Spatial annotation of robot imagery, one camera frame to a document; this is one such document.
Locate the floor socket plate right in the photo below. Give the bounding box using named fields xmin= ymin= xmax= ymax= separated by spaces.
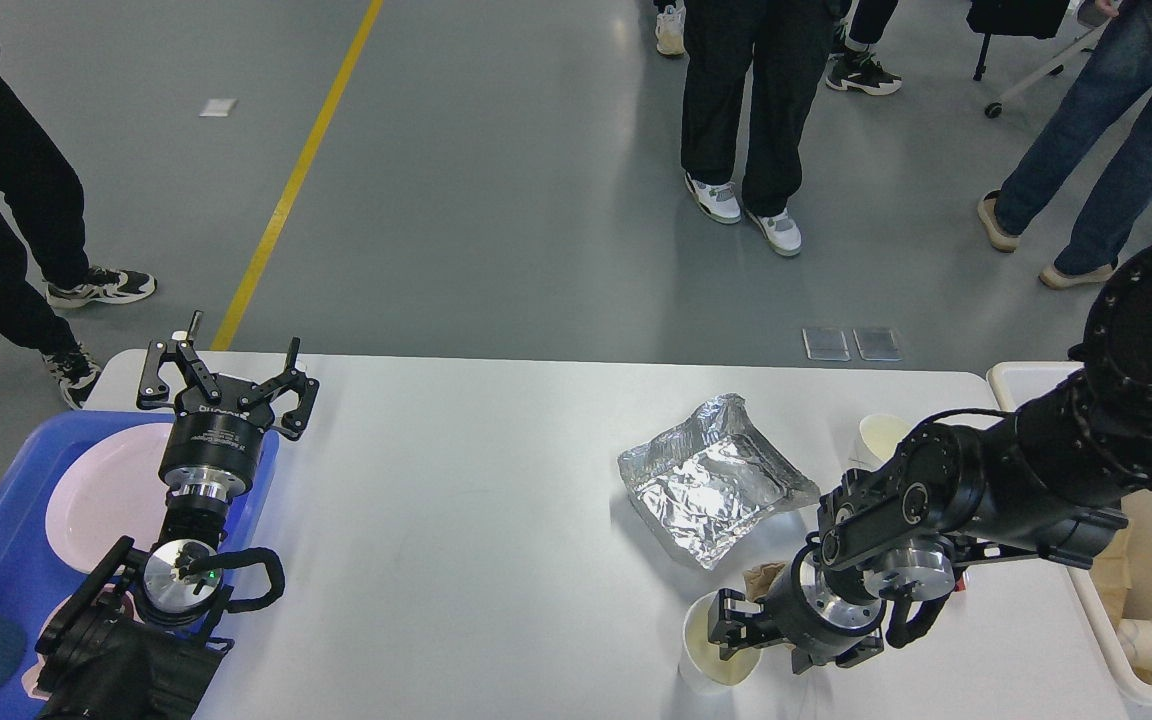
xmin=852 ymin=327 xmax=904 ymax=363

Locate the white paper cup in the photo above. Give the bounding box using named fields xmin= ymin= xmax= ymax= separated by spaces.
xmin=679 ymin=591 xmax=761 ymax=694

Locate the person in blue jeans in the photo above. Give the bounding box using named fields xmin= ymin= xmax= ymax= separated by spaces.
xmin=976 ymin=0 xmax=1152 ymax=291

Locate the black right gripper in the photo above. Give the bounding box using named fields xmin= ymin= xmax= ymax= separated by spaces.
xmin=707 ymin=548 xmax=886 ymax=675

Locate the person in black trousers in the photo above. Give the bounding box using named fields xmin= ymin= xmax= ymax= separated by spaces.
xmin=0 ymin=46 xmax=156 ymax=409

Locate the blue plastic tray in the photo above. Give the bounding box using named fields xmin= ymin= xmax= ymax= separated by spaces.
xmin=0 ymin=410 xmax=281 ymax=720

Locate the person in striped sweater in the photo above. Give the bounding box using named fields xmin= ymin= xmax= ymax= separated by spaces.
xmin=681 ymin=1 xmax=850 ymax=258

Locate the walking person in black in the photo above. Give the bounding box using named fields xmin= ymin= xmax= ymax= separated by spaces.
xmin=654 ymin=1 xmax=685 ymax=56

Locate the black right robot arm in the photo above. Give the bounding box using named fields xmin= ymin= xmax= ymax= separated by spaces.
xmin=707 ymin=245 xmax=1152 ymax=674

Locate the brown paper ball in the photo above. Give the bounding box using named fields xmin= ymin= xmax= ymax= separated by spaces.
xmin=742 ymin=562 xmax=787 ymax=602

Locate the white office chair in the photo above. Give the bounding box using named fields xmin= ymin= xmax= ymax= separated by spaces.
xmin=967 ymin=1 xmax=1108 ymax=120

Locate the crumpled aluminium foil tray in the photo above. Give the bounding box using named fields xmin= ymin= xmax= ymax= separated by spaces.
xmin=617 ymin=393 xmax=820 ymax=571

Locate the pink plate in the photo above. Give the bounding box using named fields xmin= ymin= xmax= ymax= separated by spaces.
xmin=45 ymin=423 xmax=172 ymax=575

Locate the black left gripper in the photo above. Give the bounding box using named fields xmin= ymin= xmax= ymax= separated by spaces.
xmin=135 ymin=312 xmax=319 ymax=501

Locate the floor socket plate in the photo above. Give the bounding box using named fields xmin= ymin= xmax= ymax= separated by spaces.
xmin=803 ymin=327 xmax=851 ymax=363
xmin=852 ymin=327 xmax=904 ymax=363

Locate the brown paper bag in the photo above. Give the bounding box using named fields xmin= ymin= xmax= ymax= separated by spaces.
xmin=1089 ymin=523 xmax=1132 ymax=602

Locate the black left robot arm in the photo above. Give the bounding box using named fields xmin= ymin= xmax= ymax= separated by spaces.
xmin=35 ymin=314 xmax=320 ymax=719

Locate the white roll in bin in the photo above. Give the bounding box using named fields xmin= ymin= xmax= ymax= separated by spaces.
xmin=1115 ymin=617 xmax=1152 ymax=684

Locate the pink mug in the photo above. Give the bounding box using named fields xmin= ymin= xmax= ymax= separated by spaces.
xmin=22 ymin=594 xmax=77 ymax=696

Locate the floor socket plate left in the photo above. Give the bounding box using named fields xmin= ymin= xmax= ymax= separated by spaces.
xmin=803 ymin=327 xmax=851 ymax=363

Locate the person in dark sneakers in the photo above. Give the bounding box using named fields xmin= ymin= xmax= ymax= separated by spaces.
xmin=826 ymin=0 xmax=902 ymax=97

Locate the small white cup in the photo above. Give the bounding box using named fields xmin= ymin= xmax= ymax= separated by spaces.
xmin=847 ymin=414 xmax=914 ymax=471

